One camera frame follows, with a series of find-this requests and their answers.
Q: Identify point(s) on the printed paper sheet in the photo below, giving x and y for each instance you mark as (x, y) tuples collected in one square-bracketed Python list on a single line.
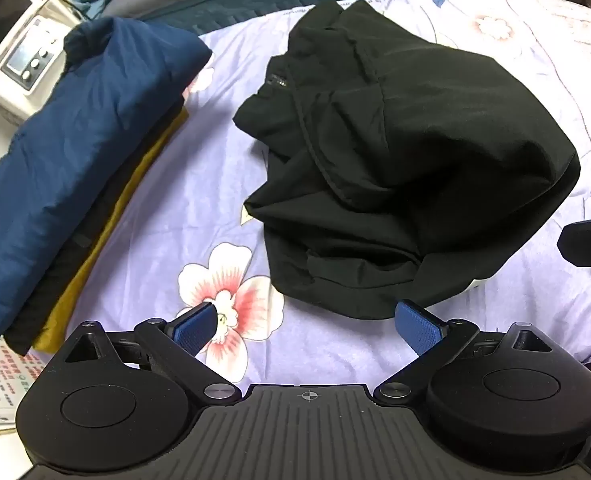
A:
[(5, 385)]

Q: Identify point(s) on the folded black garment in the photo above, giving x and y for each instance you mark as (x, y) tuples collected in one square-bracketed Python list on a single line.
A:
[(83, 240)]

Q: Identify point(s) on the folded mustard yellow garment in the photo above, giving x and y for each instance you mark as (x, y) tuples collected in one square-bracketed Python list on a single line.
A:
[(110, 240)]

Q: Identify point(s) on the black hooded jacket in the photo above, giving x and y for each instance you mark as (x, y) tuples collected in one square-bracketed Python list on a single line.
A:
[(400, 160)]

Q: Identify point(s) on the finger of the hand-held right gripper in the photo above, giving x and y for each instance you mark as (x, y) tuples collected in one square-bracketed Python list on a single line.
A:
[(588, 242)]

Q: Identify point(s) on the white appliance with knobs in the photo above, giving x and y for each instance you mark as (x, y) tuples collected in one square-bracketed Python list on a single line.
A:
[(30, 55)]

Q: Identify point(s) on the folded navy blue garment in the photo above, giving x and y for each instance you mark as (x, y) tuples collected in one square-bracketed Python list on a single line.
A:
[(85, 160)]

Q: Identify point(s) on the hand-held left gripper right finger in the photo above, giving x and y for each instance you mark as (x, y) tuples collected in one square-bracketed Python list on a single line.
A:
[(418, 330)]

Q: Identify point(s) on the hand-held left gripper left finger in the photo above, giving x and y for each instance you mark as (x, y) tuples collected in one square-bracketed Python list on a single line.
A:
[(195, 332)]

